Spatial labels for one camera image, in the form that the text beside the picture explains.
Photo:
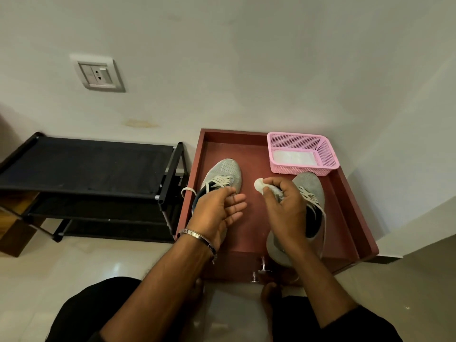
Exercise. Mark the pink plastic basket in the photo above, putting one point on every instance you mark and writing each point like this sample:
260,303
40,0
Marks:
299,138

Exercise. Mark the white wipe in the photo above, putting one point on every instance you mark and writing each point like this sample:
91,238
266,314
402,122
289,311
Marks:
259,184

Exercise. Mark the person's right hand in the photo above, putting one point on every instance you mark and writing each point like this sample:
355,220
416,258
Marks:
288,217

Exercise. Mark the person's left forearm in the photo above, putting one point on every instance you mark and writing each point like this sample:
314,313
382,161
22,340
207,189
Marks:
156,292

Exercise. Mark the reddish-brown side table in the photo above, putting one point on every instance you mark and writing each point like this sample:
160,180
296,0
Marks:
256,231

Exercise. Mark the person's right foot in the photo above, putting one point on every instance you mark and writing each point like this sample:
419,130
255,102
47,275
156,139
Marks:
269,299

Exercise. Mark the grey sneaker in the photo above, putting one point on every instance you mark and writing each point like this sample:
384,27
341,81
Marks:
228,170
313,185

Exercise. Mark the white wall socket plate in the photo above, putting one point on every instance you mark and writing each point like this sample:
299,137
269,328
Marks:
98,74

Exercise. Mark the stack of white wipes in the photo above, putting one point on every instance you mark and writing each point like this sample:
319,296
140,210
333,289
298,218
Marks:
294,158

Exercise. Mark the person's right forearm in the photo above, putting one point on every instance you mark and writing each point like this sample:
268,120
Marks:
320,284

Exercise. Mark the black shoe rack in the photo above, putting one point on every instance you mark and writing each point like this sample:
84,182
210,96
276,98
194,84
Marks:
92,163

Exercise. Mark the black skirting board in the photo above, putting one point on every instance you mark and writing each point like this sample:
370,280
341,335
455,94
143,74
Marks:
384,260

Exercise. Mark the person's left hand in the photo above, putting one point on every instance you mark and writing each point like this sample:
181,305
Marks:
210,213

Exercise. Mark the brown wooden furniture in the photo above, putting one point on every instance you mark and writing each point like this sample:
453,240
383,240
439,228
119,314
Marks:
14,238

